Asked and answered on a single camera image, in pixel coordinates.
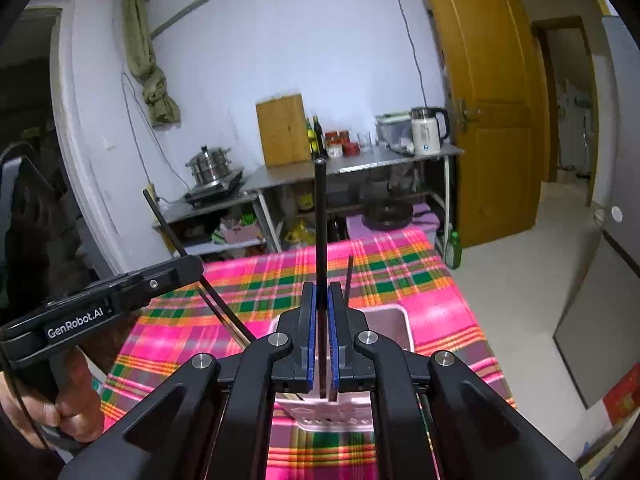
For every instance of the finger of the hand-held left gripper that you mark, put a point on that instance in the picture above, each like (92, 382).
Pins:
(170, 277)
(142, 274)

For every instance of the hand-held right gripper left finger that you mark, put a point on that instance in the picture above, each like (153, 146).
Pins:
(311, 340)

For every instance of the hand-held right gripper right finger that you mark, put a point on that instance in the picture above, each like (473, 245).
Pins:
(332, 345)

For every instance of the black chopstick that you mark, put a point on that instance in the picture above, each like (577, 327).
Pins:
(348, 275)
(165, 222)
(225, 321)
(320, 220)

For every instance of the pink plastic utensil holder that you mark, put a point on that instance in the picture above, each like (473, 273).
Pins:
(390, 325)

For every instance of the person's left forearm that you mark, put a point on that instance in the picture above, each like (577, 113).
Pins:
(20, 460)

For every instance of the person's left hand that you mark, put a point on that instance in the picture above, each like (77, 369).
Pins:
(80, 390)

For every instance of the low metal kitchen table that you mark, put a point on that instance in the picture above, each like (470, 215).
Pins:
(200, 212)

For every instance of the yellow power strip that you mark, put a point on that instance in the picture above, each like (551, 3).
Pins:
(153, 194)

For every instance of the black induction cooker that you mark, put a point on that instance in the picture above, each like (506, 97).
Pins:
(215, 190)

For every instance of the yellow plastic bag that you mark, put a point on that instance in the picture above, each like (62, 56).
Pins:
(300, 235)

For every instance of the pink plaid tablecloth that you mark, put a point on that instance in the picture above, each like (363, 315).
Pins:
(425, 285)

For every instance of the stainless steel pot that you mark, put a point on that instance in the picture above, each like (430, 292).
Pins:
(210, 165)

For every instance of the black wok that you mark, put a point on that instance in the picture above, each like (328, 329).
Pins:
(386, 215)

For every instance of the green plastic bottle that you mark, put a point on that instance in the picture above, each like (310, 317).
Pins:
(454, 250)

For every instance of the wooden cutting board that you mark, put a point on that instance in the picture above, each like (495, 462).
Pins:
(282, 130)

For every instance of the tall metal kitchen table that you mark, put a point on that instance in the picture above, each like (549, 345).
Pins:
(380, 162)

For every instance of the green knotted curtain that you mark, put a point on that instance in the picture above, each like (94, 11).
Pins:
(150, 85)

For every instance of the red bowl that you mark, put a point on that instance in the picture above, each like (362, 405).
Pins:
(352, 149)

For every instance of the red-lidded jar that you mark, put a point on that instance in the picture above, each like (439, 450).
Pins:
(333, 145)
(344, 136)

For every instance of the green oil bottle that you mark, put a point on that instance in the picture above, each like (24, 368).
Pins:
(310, 139)

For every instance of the dark glass bottle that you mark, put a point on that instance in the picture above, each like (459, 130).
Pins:
(319, 137)

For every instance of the clear drinking glass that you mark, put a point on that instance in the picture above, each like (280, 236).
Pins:
(365, 142)

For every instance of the white electric kettle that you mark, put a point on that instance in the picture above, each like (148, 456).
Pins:
(425, 132)

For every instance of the yellow wooden door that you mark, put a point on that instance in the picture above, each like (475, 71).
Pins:
(485, 60)

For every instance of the white door frame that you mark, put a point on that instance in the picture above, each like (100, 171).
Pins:
(80, 135)

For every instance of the brown door frame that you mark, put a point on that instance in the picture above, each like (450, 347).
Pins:
(540, 110)

